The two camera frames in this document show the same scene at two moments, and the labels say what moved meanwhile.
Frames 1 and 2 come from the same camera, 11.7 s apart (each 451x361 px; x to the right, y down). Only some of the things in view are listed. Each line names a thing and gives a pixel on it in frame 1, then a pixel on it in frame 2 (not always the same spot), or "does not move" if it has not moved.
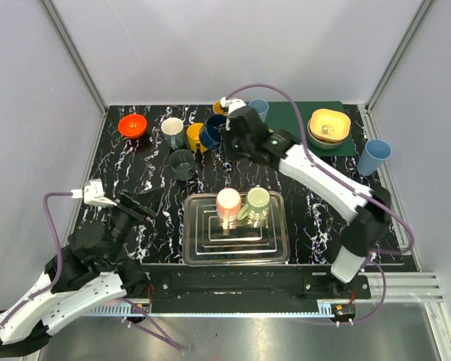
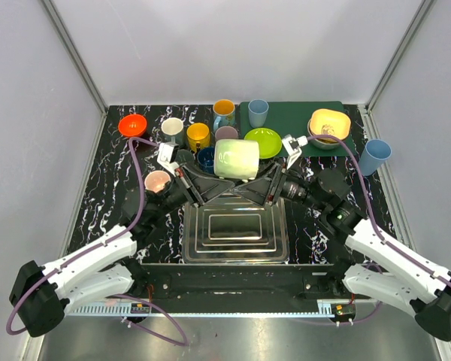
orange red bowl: x=132 y=125 does not move
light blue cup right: x=375 y=153 does not move
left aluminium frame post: x=74 y=53 does not move
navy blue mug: x=210 y=136 → x=205 y=159
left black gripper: x=134 y=207 → x=189 y=185
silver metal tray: x=246 y=242 does not move
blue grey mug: x=173 y=129 does not move
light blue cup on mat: x=261 y=108 does not move
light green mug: x=256 y=211 → x=237 y=159
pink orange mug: x=228 y=204 → x=155 y=180
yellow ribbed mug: x=193 y=133 does not move
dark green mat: x=283 y=116 does not move
